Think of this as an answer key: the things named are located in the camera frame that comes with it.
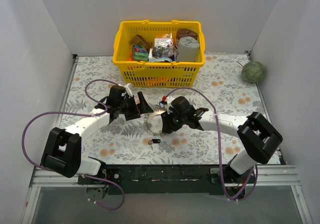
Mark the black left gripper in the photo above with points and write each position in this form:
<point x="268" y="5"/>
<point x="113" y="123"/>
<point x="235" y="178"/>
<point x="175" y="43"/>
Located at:
<point x="135" y="107"/>

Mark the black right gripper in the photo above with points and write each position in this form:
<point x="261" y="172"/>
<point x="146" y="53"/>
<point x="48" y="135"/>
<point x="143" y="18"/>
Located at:
<point x="165" y="123"/>

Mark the floral table mat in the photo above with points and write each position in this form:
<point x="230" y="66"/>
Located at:
<point x="218" y="85"/>

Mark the black base bar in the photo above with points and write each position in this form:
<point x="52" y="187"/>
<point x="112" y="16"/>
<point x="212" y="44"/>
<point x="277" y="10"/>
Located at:
<point x="150" y="179"/>

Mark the green yarn ball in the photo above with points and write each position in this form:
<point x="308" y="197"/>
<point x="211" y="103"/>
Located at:
<point x="253" y="72"/>

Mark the yellow plastic basket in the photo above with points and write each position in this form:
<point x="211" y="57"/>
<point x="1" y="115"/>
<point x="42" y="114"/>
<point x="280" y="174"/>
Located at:
<point x="147" y="74"/>

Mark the brown cardboard packet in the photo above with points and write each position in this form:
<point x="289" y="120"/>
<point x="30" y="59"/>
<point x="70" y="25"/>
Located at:
<point x="140" y="41"/>

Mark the brown round box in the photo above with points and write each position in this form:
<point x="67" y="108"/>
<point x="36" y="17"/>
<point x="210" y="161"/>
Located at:
<point x="181" y="33"/>

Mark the clear bag of small items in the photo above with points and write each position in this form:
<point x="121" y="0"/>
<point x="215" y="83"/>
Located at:
<point x="162" y="50"/>

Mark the grey paper roll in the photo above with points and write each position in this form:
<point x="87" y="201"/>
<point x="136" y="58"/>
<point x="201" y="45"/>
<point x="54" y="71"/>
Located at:
<point x="187" y="50"/>

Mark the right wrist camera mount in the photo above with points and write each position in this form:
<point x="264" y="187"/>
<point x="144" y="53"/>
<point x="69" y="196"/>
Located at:
<point x="168" y="103"/>

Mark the black head key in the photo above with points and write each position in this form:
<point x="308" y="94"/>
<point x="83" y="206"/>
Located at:
<point x="154" y="141"/>

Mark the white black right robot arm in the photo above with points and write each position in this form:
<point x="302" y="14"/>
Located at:
<point x="259" y="138"/>

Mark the green small box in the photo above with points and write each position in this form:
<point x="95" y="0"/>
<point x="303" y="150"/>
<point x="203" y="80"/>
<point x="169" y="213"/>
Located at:
<point x="138" y="53"/>

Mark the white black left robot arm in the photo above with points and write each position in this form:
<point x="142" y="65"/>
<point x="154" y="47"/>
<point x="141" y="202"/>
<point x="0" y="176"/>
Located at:
<point x="62" y="153"/>

